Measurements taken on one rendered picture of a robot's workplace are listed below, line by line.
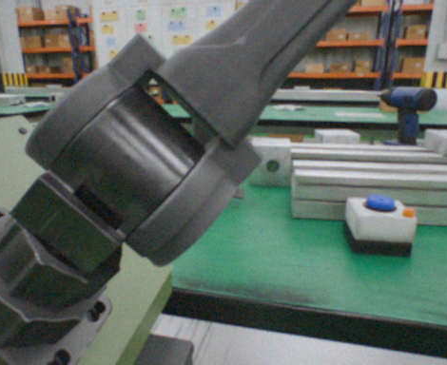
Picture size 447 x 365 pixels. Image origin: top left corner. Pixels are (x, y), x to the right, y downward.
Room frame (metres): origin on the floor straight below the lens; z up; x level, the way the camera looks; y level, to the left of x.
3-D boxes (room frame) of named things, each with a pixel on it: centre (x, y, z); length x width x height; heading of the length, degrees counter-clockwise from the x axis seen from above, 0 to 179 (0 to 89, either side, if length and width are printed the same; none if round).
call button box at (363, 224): (0.49, -0.24, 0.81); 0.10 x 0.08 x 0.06; 172
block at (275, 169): (0.81, -0.12, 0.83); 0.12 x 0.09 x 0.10; 172
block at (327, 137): (0.95, -0.32, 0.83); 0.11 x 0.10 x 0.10; 1
